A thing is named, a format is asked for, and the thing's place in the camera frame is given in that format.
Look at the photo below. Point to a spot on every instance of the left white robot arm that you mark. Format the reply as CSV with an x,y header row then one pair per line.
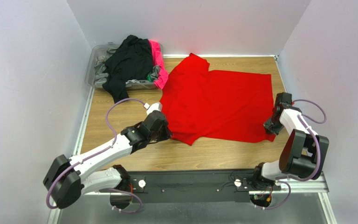
x,y
69,178

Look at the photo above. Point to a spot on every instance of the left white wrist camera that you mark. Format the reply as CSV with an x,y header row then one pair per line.
x,y
153,107

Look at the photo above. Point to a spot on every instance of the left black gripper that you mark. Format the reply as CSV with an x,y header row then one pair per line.
x,y
162,124

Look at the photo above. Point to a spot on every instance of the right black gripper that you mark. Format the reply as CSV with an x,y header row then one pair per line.
x,y
271,124

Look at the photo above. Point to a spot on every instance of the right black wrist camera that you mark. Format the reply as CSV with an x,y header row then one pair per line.
x,y
283,98

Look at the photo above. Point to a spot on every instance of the clear plastic bin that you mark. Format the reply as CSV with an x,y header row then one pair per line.
x,y
94,77

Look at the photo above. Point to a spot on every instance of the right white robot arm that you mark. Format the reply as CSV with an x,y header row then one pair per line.
x,y
303,155

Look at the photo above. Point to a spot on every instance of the black t-shirt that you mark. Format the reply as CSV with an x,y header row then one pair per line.
x,y
131,61

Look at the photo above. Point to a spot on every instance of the pink t-shirt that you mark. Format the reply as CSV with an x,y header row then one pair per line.
x,y
157,56

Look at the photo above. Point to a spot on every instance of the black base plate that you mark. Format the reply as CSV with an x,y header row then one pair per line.
x,y
199,186

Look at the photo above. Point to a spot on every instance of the red t-shirt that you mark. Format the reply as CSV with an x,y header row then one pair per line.
x,y
229,105

